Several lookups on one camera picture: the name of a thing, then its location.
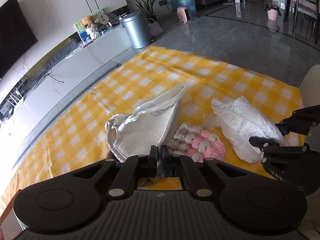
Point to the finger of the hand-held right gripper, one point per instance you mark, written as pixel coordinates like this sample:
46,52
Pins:
275,147
302,120

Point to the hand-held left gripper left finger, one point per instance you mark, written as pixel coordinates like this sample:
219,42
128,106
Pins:
153,160

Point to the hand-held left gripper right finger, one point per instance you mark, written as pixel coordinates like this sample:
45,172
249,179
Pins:
165,160

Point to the white diaper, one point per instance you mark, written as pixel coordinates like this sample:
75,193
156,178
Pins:
245,122

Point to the white zip pouch bag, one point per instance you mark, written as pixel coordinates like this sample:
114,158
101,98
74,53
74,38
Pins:
150,127

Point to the cream chair back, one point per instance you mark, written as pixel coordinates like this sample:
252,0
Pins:
311,85

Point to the pink crochet piece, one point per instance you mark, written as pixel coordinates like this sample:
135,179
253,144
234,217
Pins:
207,148

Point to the yellow checked tablecloth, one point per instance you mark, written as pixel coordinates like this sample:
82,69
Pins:
150,75

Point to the pink waste bin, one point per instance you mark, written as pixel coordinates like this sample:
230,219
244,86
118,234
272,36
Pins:
272,12

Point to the white marble television cabinet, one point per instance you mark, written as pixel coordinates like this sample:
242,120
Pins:
75,65

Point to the silver trash can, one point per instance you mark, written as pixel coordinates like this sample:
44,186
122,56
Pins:
136,30

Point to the woven basket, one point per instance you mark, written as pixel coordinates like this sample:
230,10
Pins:
155,28

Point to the white upright pole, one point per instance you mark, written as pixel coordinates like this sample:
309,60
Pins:
237,2

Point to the green printed card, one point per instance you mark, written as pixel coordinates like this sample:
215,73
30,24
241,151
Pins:
81,33

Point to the pink space heater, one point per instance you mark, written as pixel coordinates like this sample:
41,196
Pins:
183,15

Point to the round paper sign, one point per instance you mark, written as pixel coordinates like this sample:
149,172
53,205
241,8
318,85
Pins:
103,20

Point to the white router with antennas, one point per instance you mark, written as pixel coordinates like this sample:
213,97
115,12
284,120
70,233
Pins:
15,100

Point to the brown teddy bear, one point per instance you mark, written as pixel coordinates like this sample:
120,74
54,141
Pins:
88,20

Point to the long-leaf potted plant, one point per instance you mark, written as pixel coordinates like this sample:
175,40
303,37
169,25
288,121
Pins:
147,3

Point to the black flat television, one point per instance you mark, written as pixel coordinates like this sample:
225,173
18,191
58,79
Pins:
12,37

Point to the wall socket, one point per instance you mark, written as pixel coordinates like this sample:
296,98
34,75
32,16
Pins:
163,3

